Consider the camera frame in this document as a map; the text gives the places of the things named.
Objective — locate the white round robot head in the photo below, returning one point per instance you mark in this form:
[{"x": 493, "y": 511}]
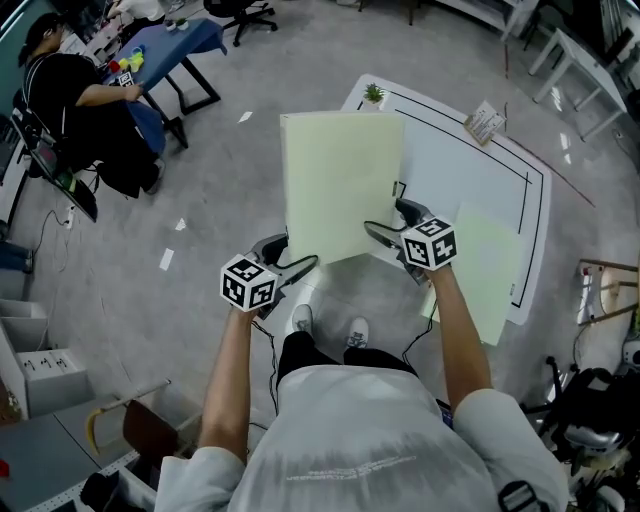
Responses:
[{"x": 634, "y": 356}]

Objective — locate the person's right white shoe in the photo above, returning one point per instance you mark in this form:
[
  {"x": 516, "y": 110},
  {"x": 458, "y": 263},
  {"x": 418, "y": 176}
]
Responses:
[{"x": 358, "y": 332}]

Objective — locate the small potted plant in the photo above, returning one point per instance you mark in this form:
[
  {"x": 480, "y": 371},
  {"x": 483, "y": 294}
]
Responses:
[
  {"x": 373, "y": 94},
  {"x": 182, "y": 23}
]

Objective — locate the person's left forearm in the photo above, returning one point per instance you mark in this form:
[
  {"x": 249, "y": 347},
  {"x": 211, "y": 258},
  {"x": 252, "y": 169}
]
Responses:
[{"x": 230, "y": 380}]

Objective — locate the white power strip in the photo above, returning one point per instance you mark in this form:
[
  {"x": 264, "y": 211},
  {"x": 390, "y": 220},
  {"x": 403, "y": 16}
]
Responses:
[{"x": 70, "y": 216}]

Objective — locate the black office chair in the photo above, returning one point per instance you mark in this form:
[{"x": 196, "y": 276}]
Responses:
[
  {"x": 595, "y": 400},
  {"x": 240, "y": 10}
]

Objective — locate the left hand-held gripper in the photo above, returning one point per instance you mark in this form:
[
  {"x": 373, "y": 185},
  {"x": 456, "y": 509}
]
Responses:
[{"x": 250, "y": 282}]

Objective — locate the pale yellow cardboard box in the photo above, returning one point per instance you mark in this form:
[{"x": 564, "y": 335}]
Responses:
[{"x": 340, "y": 185}]

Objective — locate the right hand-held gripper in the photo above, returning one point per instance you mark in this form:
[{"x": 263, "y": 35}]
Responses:
[{"x": 430, "y": 245}]

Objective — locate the person's white shoe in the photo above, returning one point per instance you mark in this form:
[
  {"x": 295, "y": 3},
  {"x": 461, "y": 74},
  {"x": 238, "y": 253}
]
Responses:
[
  {"x": 358, "y": 332},
  {"x": 302, "y": 317}
]

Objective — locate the wooden card holder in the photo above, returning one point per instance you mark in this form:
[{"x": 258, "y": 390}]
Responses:
[{"x": 484, "y": 122}]

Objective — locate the blue cloth covered table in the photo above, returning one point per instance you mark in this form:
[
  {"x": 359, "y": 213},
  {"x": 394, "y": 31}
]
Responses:
[{"x": 170, "y": 50}]

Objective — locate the person's black shorts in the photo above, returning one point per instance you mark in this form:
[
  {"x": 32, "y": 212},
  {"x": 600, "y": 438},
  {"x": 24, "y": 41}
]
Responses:
[{"x": 300, "y": 355}]

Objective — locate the white side table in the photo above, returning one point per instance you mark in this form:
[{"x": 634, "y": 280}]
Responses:
[{"x": 575, "y": 55}]

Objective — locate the person's right forearm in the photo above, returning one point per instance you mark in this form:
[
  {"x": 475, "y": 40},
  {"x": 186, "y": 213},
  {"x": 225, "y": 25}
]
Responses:
[{"x": 460, "y": 340}]

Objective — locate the pale green cardboard box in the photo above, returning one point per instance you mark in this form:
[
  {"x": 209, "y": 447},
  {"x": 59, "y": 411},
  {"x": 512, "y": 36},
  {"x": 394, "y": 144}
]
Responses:
[{"x": 487, "y": 280}]

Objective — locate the person's left white shoe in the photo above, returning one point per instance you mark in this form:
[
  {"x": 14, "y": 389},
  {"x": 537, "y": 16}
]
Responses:
[{"x": 302, "y": 317}]

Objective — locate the person's white t-shirt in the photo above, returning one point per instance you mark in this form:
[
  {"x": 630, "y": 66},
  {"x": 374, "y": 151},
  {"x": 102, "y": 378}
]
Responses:
[{"x": 350, "y": 440}]

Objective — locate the red plastic cup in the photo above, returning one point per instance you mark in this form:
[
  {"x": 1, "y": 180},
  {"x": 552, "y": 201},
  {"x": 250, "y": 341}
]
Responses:
[{"x": 115, "y": 66}]

